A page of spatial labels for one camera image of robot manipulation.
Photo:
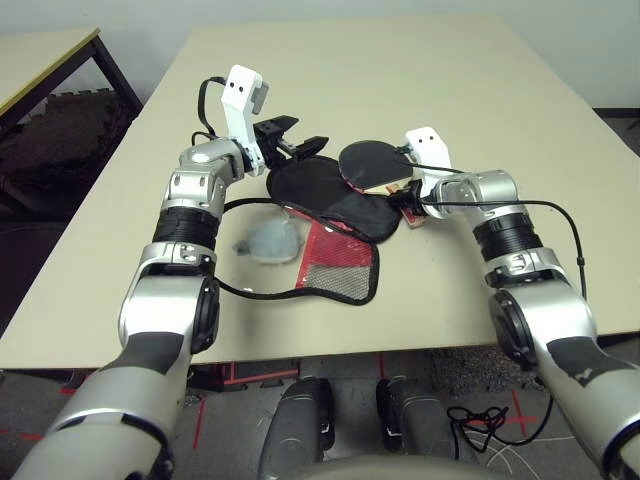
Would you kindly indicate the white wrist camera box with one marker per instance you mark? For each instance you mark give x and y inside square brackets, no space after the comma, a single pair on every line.
[430,147]
[240,100]

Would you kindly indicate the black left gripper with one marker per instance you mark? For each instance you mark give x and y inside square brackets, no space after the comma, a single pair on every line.
[272,145]

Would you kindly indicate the dark robot left leg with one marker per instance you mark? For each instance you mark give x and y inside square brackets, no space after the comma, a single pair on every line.
[295,425]

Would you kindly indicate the dark robot right leg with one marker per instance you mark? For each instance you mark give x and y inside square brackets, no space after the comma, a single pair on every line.
[415,420]

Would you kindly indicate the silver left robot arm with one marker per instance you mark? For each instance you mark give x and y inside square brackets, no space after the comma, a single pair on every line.
[170,280]

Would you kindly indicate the black rubber ping-pong paddle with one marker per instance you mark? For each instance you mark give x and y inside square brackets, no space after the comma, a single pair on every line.
[372,162]

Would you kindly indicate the dark foam floor mats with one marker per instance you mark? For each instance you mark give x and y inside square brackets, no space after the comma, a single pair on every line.
[65,135]

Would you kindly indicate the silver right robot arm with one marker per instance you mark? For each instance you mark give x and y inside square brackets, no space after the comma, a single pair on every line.
[540,280]

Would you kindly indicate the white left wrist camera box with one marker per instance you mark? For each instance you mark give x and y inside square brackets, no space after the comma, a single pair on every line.
[240,100]

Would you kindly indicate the beige side table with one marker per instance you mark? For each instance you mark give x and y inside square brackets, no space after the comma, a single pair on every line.
[45,55]

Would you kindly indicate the black red paddle case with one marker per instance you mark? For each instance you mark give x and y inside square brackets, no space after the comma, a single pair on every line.
[345,215]

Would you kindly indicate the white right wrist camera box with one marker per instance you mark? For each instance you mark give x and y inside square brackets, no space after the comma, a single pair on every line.
[430,147]

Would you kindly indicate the grey cloth pouch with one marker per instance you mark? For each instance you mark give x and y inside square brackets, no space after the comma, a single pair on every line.
[272,242]

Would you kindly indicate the grey robot torso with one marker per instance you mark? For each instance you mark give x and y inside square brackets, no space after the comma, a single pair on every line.
[400,470]

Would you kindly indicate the dark robot leg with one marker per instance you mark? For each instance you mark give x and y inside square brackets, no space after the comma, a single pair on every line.
[415,420]
[295,425]

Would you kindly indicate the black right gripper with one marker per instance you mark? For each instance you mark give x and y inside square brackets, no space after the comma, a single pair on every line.
[426,200]

